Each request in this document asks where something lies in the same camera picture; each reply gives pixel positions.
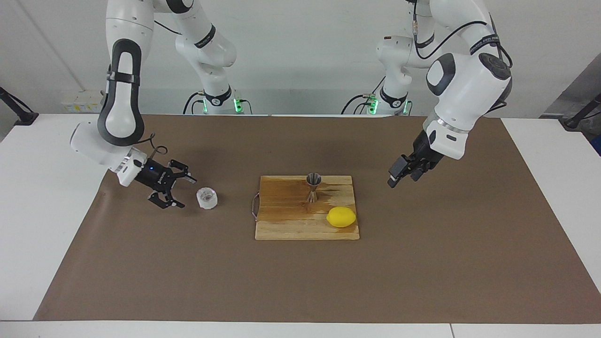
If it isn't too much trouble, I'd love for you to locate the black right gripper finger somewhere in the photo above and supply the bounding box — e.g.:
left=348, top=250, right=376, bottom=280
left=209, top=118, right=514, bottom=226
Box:
left=167, top=159, right=198, bottom=184
left=147, top=189, right=185, bottom=210

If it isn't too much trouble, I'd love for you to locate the steel double jigger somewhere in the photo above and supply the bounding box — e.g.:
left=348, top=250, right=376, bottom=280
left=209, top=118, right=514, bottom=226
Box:
left=306, top=173, right=323, bottom=203

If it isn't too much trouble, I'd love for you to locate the yellow lemon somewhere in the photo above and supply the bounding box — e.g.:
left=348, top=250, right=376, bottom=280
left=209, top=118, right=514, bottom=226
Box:
left=326, top=207, right=357, bottom=229

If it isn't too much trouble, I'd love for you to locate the brown table mat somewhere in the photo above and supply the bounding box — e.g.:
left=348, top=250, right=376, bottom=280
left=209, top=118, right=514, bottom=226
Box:
left=34, top=115, right=601, bottom=324

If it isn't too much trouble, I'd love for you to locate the white power strip box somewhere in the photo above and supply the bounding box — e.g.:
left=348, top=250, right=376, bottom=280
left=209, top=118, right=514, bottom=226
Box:
left=61, top=91, right=105, bottom=114

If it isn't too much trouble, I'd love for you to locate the black right base cable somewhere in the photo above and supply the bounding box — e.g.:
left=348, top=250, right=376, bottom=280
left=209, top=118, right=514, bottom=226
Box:
left=182, top=91, right=208, bottom=115

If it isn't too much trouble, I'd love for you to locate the black base cable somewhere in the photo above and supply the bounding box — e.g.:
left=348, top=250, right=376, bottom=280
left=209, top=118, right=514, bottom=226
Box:
left=340, top=77, right=388, bottom=115
left=182, top=91, right=208, bottom=115

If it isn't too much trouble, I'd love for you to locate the black left base cable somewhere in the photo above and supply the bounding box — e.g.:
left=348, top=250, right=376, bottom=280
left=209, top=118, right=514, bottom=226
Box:
left=340, top=77, right=388, bottom=115

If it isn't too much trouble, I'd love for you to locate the wooden cutting board, metal handle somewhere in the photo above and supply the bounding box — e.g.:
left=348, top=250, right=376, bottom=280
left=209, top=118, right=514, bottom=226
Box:
left=252, top=175, right=361, bottom=241

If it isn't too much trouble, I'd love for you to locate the black clamp post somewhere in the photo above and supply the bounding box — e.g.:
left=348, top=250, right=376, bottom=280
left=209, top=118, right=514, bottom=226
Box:
left=0, top=87, right=39, bottom=126
left=561, top=93, right=601, bottom=131

